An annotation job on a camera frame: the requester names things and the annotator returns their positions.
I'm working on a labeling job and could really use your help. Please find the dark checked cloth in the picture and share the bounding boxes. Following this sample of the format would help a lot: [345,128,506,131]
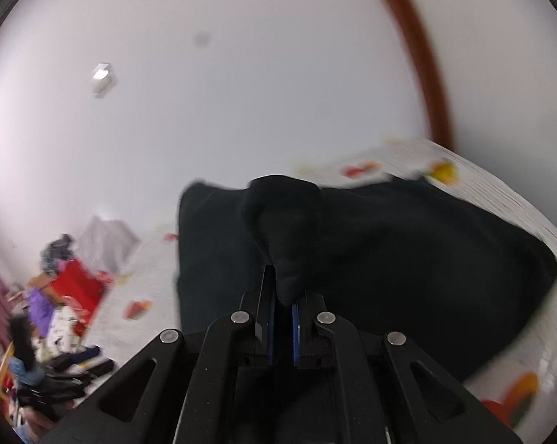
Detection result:
[40,234,76,275]

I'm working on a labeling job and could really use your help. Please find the fruit printed tablecloth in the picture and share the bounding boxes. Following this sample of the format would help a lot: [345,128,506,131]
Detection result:
[90,138,557,432]

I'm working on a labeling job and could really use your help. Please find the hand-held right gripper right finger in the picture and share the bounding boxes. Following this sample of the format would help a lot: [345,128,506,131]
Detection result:
[290,289,525,444]

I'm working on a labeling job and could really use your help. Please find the brown wooden door frame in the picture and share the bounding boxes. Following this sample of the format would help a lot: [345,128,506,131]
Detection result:
[362,0,454,149]

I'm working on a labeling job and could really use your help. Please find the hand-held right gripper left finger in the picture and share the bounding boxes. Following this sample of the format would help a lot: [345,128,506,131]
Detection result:
[41,263,277,444]

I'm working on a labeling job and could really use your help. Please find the white wall switch box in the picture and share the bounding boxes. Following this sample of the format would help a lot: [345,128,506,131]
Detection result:
[88,61,121,99]

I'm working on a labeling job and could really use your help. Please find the red paper bag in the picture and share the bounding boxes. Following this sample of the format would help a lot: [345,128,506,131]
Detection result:
[51,258,106,339]

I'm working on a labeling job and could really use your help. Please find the pile of black items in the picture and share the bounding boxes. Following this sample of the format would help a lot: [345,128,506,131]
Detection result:
[16,344,116,421]

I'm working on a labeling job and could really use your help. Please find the purple bag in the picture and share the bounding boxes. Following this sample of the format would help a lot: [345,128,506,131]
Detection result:
[27,287,58,337]

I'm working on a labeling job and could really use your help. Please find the black t-shirt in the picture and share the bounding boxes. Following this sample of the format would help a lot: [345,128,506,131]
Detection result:
[174,173,557,384]

